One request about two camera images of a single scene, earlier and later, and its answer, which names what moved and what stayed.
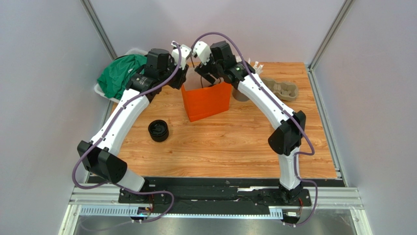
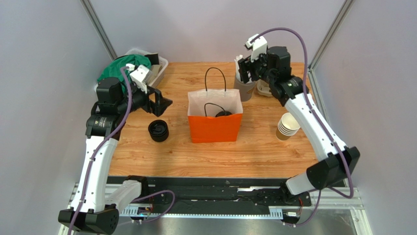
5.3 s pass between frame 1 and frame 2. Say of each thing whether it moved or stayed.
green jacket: stayed
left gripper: moved
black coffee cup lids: stayed
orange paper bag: moved
